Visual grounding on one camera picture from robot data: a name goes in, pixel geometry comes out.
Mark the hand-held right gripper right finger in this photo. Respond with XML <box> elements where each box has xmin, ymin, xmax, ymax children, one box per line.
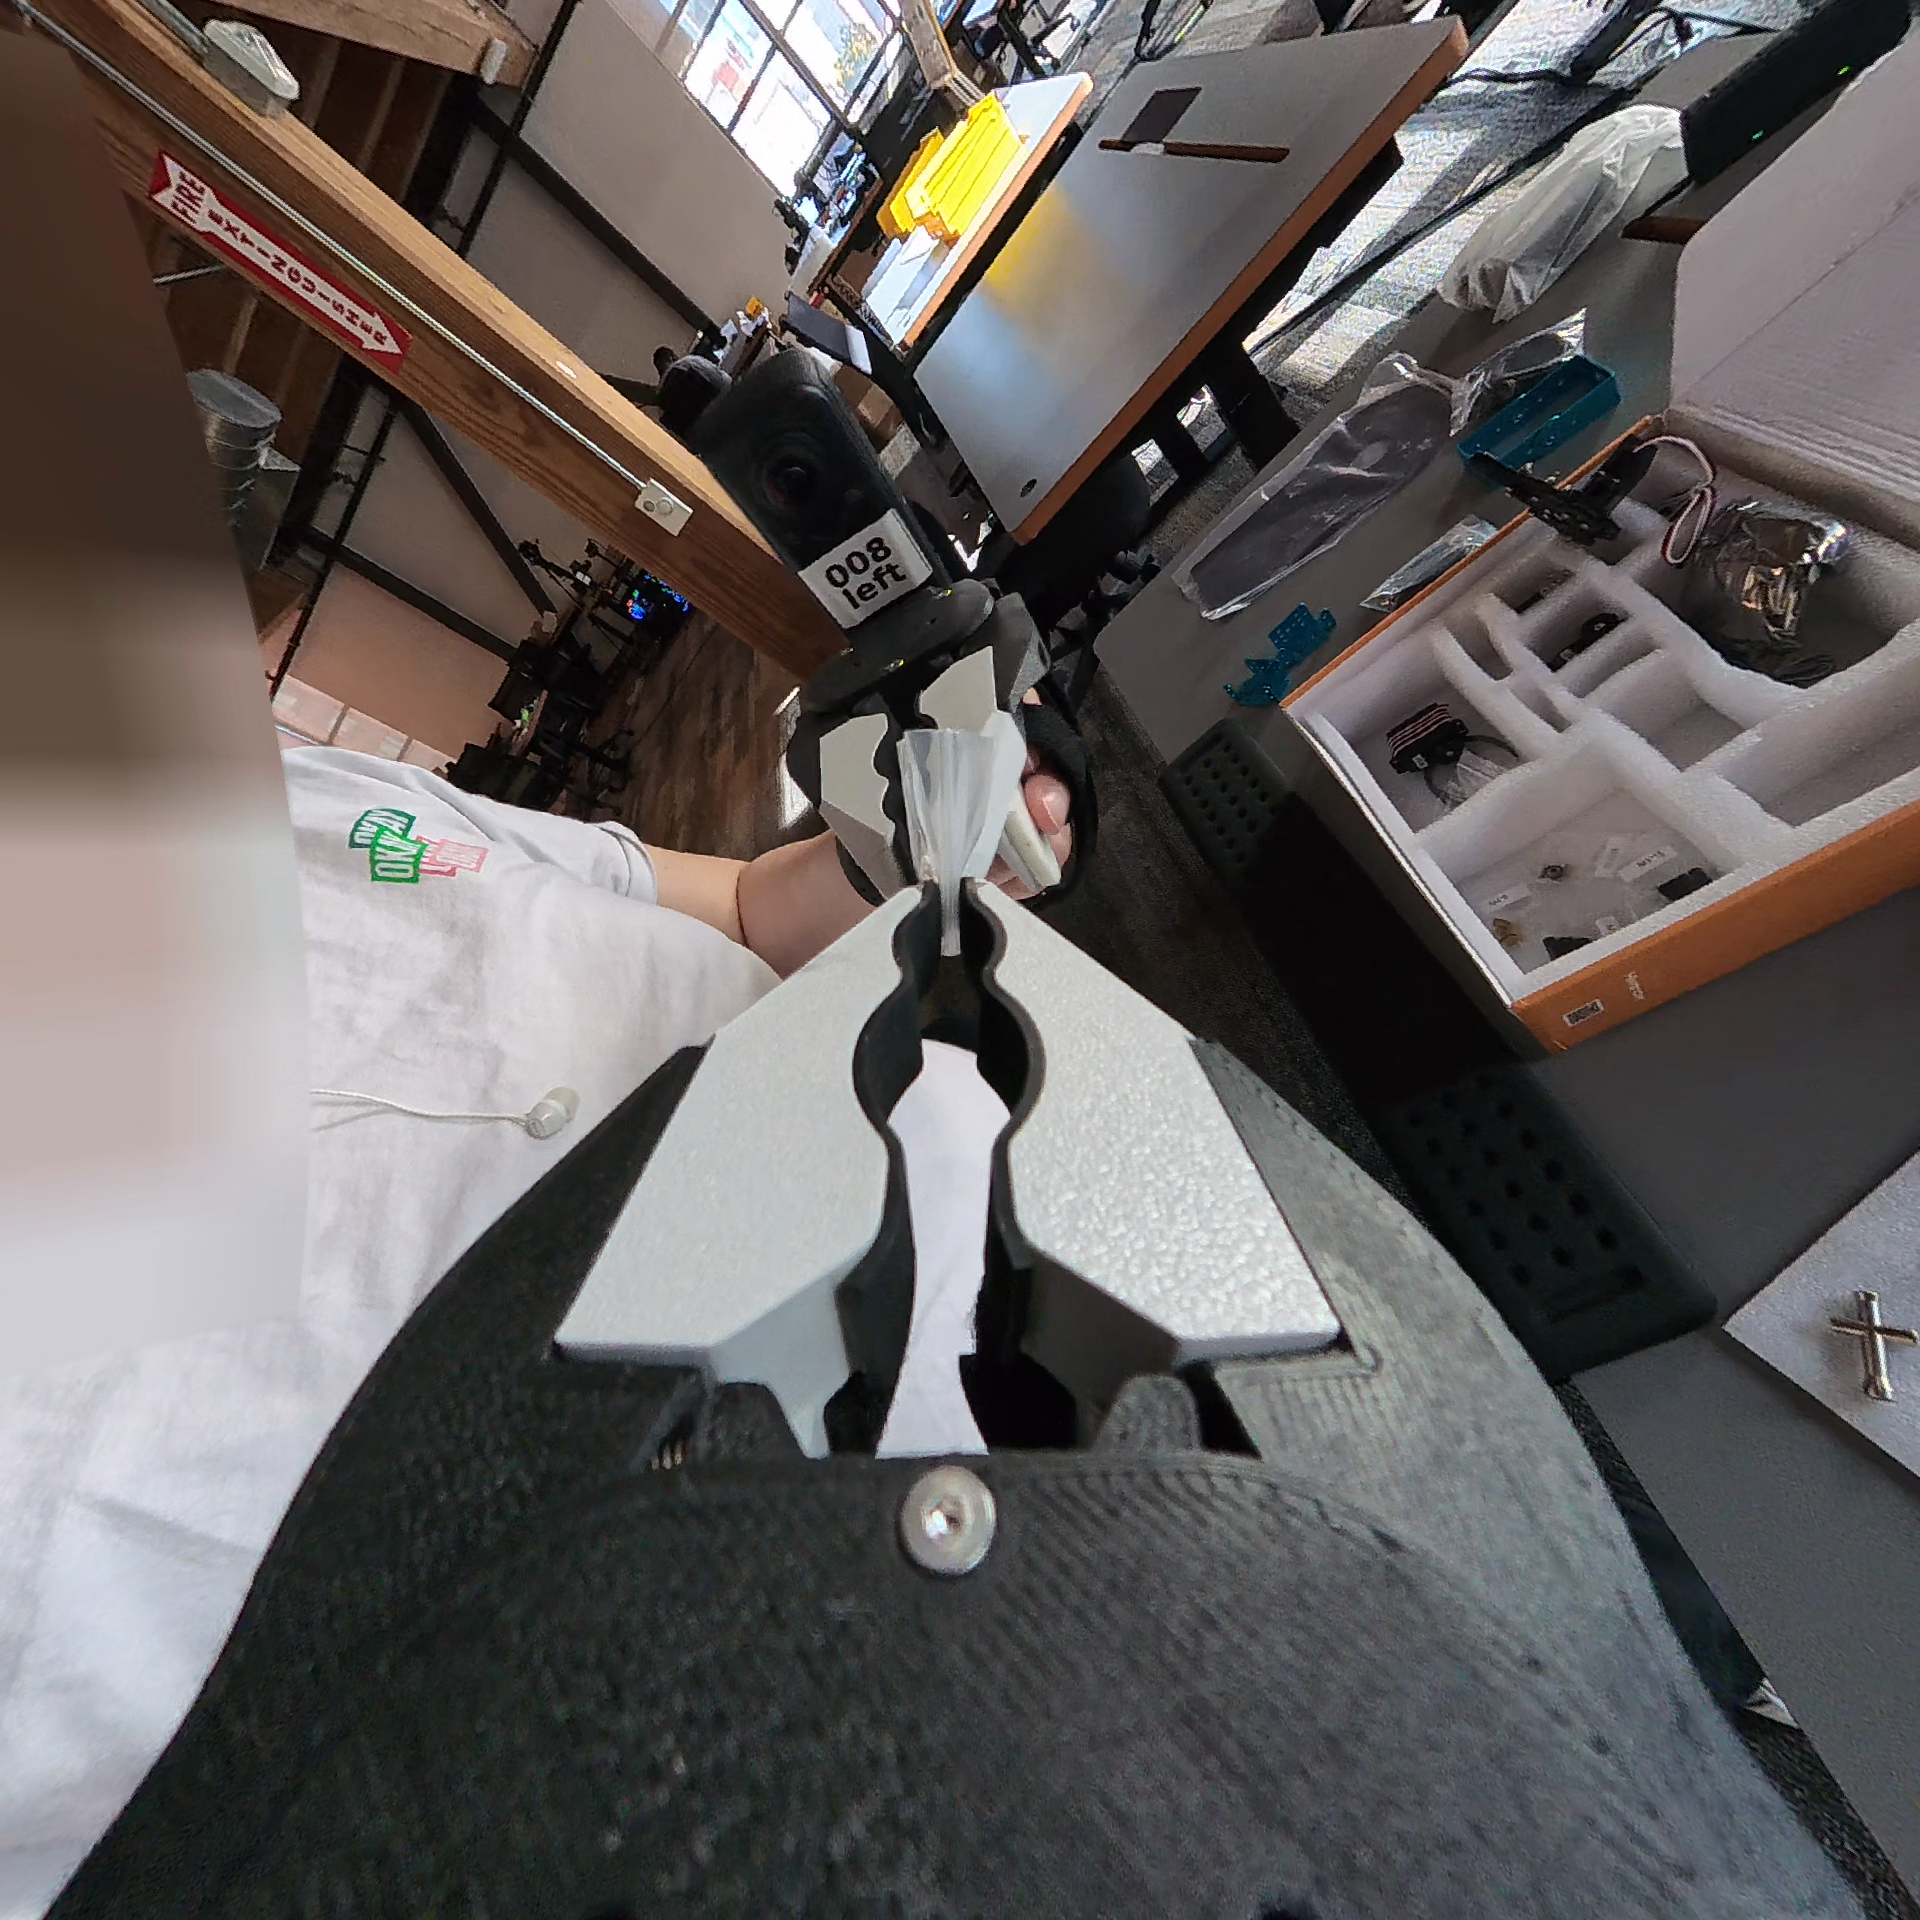
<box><xmin>965</xmin><ymin>882</ymin><xmax>1342</xmax><ymax>1410</ymax></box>

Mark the small clear plastic bag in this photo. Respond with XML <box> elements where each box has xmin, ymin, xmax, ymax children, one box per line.
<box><xmin>898</xmin><ymin>729</ymin><xmax>1024</xmax><ymax>965</ymax></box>

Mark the blue metal bracket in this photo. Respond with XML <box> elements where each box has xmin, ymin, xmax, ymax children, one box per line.
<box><xmin>1217</xmin><ymin>601</ymin><xmax>1350</xmax><ymax>708</ymax></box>

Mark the grey desk with slot cutout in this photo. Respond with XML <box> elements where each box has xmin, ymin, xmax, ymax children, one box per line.
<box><xmin>911</xmin><ymin>17</ymin><xmax>1472</xmax><ymax>546</ymax></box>

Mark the metal cross wrench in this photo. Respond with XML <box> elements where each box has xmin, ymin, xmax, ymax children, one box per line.
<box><xmin>1830</xmin><ymin>1287</ymin><xmax>1920</xmax><ymax>1404</ymax></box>

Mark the white earbud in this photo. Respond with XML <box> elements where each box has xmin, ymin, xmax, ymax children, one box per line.
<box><xmin>315</xmin><ymin>1086</ymin><xmax>584</xmax><ymax>1144</ymax></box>

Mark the black electronic box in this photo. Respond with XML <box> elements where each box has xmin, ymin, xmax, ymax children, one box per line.
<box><xmin>1679</xmin><ymin>33</ymin><xmax>1920</xmax><ymax>187</ymax></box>

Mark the silver foil bag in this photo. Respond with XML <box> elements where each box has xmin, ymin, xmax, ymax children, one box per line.
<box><xmin>1679</xmin><ymin>499</ymin><xmax>1859</xmax><ymax>684</ymax></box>

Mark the metal conduit with junction box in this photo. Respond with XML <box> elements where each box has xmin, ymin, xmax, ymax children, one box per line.
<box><xmin>59</xmin><ymin>0</ymin><xmax>695</xmax><ymax>537</ymax></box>

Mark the stack of yellow bins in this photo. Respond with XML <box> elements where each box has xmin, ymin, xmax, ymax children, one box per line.
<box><xmin>878</xmin><ymin>96</ymin><xmax>1034</xmax><ymax>245</ymax></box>

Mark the wooden post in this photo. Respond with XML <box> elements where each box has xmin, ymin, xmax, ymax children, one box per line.
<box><xmin>37</xmin><ymin>0</ymin><xmax>849</xmax><ymax>681</ymax></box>

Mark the person's left hand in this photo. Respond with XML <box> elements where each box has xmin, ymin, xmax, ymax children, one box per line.
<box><xmin>734</xmin><ymin>758</ymin><xmax>1079</xmax><ymax>971</ymax></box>

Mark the pale grey sheet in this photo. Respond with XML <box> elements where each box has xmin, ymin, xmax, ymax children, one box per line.
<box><xmin>1723</xmin><ymin>1154</ymin><xmax>1920</xmax><ymax>1501</ymax></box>

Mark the black servo with wires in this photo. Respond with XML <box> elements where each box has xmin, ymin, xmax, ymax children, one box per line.
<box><xmin>1385</xmin><ymin>696</ymin><xmax>1522</xmax><ymax>791</ymax></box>

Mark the black office chair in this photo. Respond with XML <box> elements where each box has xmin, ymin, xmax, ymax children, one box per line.
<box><xmin>1034</xmin><ymin>451</ymin><xmax>1155</xmax><ymax>642</ymax></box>

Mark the person's white shirt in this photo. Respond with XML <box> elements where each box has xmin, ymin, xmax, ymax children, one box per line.
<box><xmin>0</xmin><ymin>745</ymin><xmax>783</xmax><ymax>1920</ymax></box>

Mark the silver air duct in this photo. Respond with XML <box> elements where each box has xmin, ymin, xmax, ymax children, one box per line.
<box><xmin>187</xmin><ymin>367</ymin><xmax>302</xmax><ymax>577</ymax></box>

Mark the window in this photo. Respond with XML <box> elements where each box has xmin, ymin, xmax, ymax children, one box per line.
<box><xmin>676</xmin><ymin>0</ymin><xmax>900</xmax><ymax>154</ymax></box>

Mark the crumpled plastic bag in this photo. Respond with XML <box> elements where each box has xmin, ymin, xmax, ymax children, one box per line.
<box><xmin>1437</xmin><ymin>102</ymin><xmax>1686</xmax><ymax>323</ymax></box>

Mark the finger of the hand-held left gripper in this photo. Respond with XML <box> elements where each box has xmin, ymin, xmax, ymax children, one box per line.
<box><xmin>919</xmin><ymin>648</ymin><xmax>1032</xmax><ymax>754</ymax></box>
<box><xmin>818</xmin><ymin>707</ymin><xmax>911</xmax><ymax>891</ymax></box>

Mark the black perforated desk pad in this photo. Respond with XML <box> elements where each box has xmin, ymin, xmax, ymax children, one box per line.
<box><xmin>1167</xmin><ymin>732</ymin><xmax>1311</xmax><ymax>891</ymax></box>
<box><xmin>1378</xmin><ymin>1067</ymin><xmax>1719</xmax><ymax>1378</ymax></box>

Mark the white wall device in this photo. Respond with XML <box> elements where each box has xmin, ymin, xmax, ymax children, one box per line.
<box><xmin>202</xmin><ymin>17</ymin><xmax>302</xmax><ymax>117</ymax></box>

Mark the white desk with wooden edge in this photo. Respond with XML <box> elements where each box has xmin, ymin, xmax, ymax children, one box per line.
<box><xmin>884</xmin><ymin>72</ymin><xmax>1096</xmax><ymax>353</ymax></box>

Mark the blue metal channel beam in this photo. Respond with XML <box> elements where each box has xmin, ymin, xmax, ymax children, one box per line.
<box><xmin>1457</xmin><ymin>356</ymin><xmax>1625</xmax><ymax>460</ymax></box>

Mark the flat clear plastic bag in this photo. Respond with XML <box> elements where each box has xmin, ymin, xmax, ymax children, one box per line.
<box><xmin>1359</xmin><ymin>514</ymin><xmax>1503</xmax><ymax>611</ymax></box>

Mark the red fire sign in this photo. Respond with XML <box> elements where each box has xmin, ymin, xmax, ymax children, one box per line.
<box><xmin>148</xmin><ymin>151</ymin><xmax>415</xmax><ymax>377</ymax></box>

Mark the large bag with black disc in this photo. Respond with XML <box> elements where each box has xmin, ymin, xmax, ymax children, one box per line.
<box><xmin>1183</xmin><ymin>377</ymin><xmax>1460</xmax><ymax>620</ymax></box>

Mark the cardboard kit box foam insert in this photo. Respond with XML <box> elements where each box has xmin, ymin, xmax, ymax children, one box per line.
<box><xmin>1287</xmin><ymin>142</ymin><xmax>1920</xmax><ymax>1054</ymax></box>

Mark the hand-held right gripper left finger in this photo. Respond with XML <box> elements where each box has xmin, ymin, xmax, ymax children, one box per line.
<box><xmin>552</xmin><ymin>882</ymin><xmax>965</xmax><ymax>1456</ymax></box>

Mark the clear bag with dark parts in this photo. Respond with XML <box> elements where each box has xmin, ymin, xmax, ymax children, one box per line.
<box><xmin>1452</xmin><ymin>313</ymin><xmax>1590</xmax><ymax>429</ymax></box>

